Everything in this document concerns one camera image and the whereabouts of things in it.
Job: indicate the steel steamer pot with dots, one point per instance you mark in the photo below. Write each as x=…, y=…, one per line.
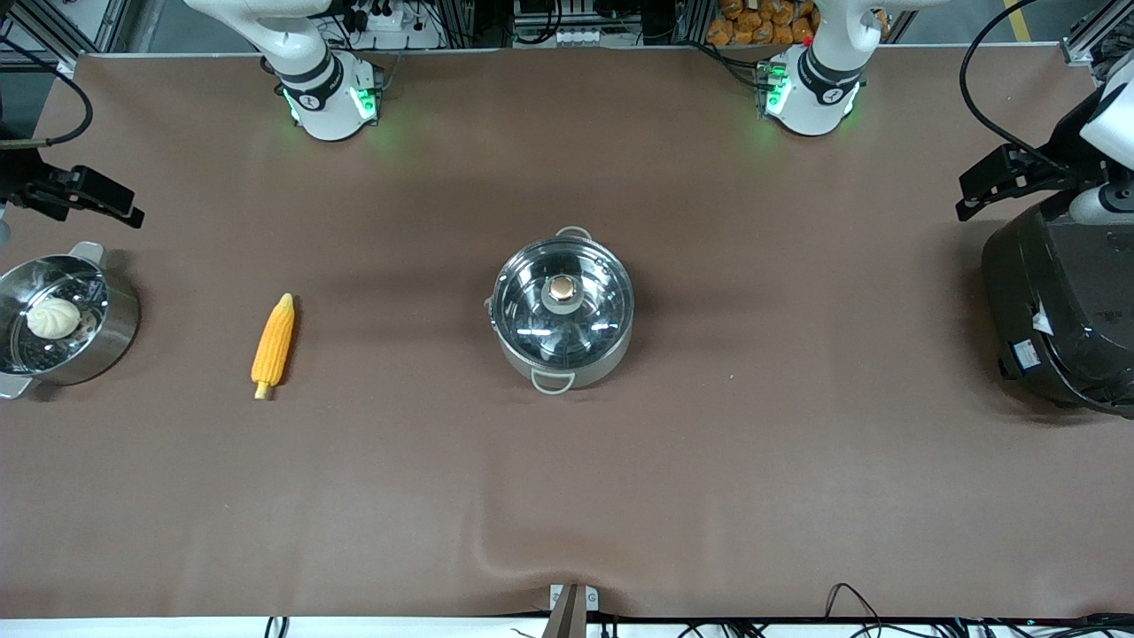
x=106, y=346

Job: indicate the glass pot lid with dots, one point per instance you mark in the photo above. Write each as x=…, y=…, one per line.
x=563, y=297

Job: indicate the white steamed bun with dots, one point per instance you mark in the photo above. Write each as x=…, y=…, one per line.
x=53, y=319

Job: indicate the stainless steel pot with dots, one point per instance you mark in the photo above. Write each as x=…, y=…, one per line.
x=567, y=377

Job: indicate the black rice cooker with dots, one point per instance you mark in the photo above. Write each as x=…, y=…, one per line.
x=1072, y=310

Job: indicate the brown table mat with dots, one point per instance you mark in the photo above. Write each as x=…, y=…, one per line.
x=567, y=496

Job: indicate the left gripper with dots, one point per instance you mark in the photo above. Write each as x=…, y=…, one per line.
x=1060, y=165

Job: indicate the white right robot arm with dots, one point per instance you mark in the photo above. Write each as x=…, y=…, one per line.
x=314, y=80

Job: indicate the metal table clamp bracket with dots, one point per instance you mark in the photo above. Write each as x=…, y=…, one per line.
x=573, y=602

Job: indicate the yellow corn cob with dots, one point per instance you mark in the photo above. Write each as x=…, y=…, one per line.
x=273, y=346

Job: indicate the aluminium frame profile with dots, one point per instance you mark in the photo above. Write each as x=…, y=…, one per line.
x=1090, y=40
x=80, y=27

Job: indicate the white power strip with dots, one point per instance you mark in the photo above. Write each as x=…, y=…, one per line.
x=394, y=35

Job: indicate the white connector row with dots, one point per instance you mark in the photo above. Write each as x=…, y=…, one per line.
x=580, y=36

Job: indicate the bag of orange snacks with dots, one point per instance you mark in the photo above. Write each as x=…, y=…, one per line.
x=762, y=22

